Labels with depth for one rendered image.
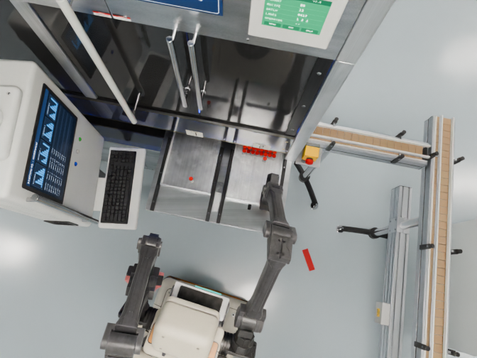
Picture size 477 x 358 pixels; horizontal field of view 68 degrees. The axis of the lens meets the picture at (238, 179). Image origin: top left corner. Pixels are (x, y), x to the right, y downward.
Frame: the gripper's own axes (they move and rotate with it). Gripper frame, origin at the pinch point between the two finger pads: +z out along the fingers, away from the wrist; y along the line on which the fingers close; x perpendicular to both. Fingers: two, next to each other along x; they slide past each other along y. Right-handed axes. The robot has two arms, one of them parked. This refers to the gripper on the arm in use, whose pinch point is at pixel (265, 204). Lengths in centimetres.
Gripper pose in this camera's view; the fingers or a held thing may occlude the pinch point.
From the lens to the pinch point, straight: 180.9
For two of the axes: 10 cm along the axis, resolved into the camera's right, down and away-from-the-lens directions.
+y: 1.8, -9.2, 3.4
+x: -9.8, -1.8, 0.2
